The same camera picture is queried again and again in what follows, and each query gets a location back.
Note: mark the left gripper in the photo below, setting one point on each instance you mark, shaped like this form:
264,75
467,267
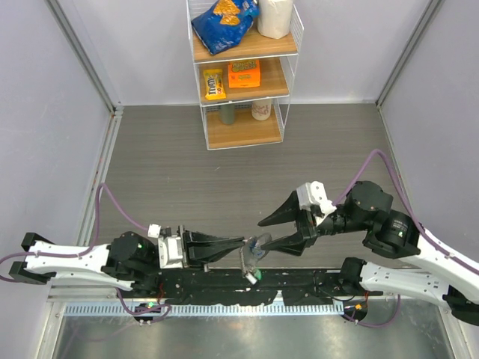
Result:
203,248

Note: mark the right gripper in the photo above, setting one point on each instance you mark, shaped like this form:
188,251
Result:
306,226

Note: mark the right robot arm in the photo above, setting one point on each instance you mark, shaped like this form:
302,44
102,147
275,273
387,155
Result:
448,279

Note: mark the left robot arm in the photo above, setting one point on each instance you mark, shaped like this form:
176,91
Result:
132,263

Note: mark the white printed cup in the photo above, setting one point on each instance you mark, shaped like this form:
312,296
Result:
261,109

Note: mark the grey green can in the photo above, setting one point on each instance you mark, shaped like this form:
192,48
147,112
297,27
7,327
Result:
227,114

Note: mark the orange snack box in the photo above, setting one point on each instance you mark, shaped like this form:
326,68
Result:
244,74

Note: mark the yellow candy bag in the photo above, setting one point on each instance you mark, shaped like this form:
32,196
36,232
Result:
215,89

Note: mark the white paper towel roll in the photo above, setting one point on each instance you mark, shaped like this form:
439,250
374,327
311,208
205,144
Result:
274,18

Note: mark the blue chips bag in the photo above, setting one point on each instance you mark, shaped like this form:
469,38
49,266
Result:
225,24

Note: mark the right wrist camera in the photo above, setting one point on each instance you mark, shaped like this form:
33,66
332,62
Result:
312,197

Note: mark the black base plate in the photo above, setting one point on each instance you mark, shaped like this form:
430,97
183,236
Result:
229,287

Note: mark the white slotted cable duct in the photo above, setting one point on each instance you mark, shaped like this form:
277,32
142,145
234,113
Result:
277,308

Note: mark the white wire shelf unit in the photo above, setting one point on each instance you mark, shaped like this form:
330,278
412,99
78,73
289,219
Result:
244,92

